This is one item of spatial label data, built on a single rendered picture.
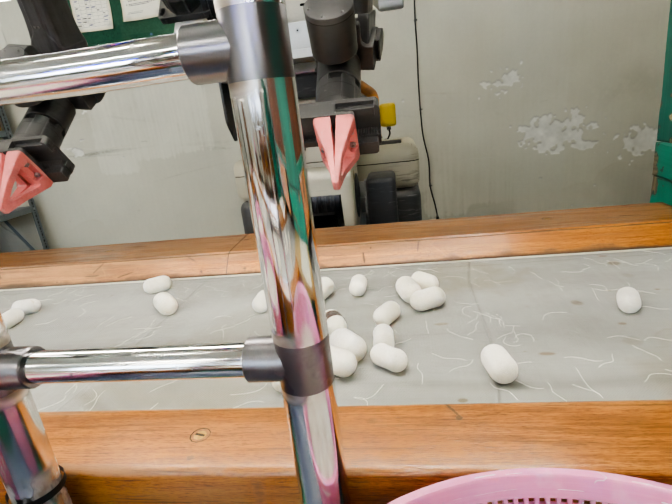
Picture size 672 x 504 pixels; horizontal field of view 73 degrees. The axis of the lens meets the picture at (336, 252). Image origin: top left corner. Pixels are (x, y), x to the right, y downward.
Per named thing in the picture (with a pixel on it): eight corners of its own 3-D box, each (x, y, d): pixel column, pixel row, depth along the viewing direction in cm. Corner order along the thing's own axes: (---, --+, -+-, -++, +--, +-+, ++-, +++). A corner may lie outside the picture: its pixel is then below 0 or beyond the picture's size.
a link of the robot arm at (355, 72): (362, 76, 63) (321, 79, 64) (357, 30, 57) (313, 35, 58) (362, 111, 59) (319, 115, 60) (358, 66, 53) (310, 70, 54)
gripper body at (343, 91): (378, 107, 51) (376, 63, 54) (289, 116, 52) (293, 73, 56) (382, 147, 56) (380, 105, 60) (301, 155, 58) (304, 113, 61)
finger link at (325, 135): (377, 162, 46) (375, 98, 51) (308, 167, 47) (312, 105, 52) (381, 201, 52) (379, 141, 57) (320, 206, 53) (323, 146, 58)
